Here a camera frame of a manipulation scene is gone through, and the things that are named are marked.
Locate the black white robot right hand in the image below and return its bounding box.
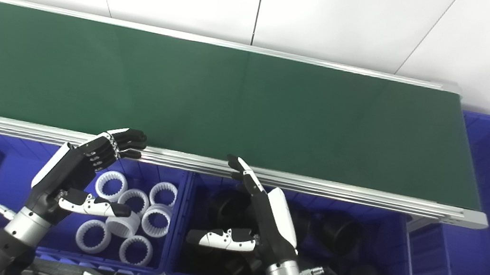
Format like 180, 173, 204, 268
184, 151, 310, 270

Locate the black white robot left hand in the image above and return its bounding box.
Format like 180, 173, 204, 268
25, 116, 149, 236

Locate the green conveyor belt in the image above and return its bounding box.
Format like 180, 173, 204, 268
0, 0, 490, 231
0, 0, 490, 212

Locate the blue bin with black parts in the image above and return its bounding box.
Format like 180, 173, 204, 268
164, 169, 432, 275

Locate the white toothed plastic ring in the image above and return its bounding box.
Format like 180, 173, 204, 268
94, 169, 130, 204
74, 217, 114, 257
148, 180, 179, 209
118, 233, 156, 269
116, 187, 152, 218
104, 209, 142, 241
140, 203, 173, 240

